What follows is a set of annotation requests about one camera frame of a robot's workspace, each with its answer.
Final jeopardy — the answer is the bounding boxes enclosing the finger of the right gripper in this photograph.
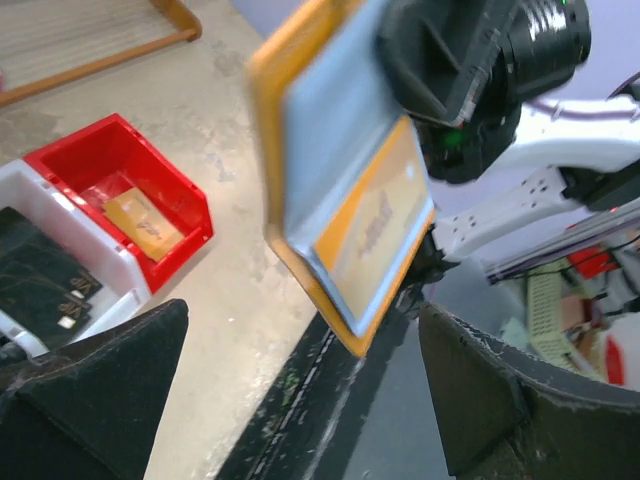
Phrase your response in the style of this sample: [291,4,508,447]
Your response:
[377,1,480,125]

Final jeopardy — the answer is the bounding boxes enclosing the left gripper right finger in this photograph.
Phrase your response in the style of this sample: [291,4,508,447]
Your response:
[419,305,639,480]

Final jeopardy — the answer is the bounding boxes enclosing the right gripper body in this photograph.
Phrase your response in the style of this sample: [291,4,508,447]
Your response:
[451,1,522,127]

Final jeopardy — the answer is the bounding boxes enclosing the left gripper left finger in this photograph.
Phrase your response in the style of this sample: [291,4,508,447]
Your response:
[1,299,189,480]

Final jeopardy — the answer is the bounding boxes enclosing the orange leather card holder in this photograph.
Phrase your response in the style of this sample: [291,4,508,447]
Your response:
[248,1,435,356]

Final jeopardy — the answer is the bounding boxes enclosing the orange card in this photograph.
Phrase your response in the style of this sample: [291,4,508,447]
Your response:
[314,117,432,336]
[103,188,184,262]

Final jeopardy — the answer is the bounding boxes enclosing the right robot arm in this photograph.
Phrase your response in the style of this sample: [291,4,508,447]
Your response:
[376,1,639,284]

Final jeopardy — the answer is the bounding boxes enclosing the black cards in bin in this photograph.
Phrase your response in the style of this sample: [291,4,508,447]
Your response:
[1,207,102,350]

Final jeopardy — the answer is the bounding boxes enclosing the orange card in bin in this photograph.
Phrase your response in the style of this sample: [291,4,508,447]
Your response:
[103,188,184,262]

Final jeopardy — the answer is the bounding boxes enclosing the green perforated basket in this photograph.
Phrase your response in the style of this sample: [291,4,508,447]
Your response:
[525,259,604,381]

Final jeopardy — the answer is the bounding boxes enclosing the white plastic bin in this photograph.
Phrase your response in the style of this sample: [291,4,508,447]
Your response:
[1,160,151,365]

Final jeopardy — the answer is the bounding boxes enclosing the red box in background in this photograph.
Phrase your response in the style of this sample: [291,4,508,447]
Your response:
[567,245,620,280]

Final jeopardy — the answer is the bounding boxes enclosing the red plastic bin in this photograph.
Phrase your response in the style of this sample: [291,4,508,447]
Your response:
[24,114,214,292]

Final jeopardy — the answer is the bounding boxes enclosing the wooden shelf rack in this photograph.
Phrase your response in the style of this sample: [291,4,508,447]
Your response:
[1,1,202,106]

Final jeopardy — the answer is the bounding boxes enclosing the aluminium frame rail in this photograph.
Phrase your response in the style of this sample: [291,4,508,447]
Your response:
[485,200,639,283]

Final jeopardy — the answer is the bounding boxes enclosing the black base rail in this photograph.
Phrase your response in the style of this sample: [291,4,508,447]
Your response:
[216,293,448,479]

